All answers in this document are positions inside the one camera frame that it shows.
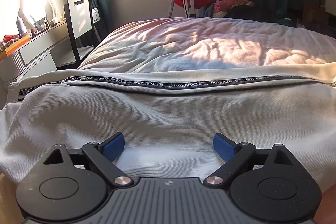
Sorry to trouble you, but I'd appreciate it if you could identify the cream white sweatshirt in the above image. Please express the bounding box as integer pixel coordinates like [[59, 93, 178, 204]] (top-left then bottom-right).
[[1, 63, 335, 190]]

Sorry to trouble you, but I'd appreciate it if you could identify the pile of colourful clothes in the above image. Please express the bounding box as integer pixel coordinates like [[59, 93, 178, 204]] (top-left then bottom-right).
[[199, 0, 297, 27]]

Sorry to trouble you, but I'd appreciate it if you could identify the white vanity dresser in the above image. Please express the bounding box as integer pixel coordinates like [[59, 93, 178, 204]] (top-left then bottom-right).
[[1, 22, 69, 87]]

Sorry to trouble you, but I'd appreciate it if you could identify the orange flat box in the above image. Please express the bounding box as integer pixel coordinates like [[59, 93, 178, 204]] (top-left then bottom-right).
[[0, 35, 31, 61]]

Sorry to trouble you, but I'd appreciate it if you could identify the black and white chair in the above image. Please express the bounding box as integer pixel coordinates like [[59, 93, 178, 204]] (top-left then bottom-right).
[[57, 0, 99, 69]]

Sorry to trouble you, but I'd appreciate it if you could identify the white spray bottle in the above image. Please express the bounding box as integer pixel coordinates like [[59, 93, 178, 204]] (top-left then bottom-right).
[[16, 16, 27, 36]]

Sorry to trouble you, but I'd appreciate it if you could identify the wavy white vanity mirror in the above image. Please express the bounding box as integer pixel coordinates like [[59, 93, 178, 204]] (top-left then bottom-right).
[[18, 0, 57, 32]]

